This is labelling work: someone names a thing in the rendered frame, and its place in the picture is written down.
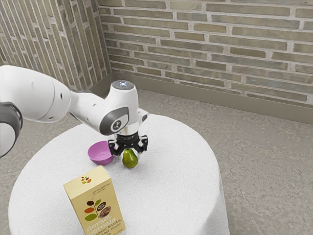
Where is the pink bowl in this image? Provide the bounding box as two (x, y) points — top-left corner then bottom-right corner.
(87, 141), (115, 166)

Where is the green pear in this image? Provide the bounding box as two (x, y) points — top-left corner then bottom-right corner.
(122, 148), (138, 169)

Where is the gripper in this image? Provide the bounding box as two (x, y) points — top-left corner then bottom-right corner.
(108, 133), (149, 158)

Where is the yellow cereal box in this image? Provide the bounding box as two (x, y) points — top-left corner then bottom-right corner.
(63, 165), (127, 235)

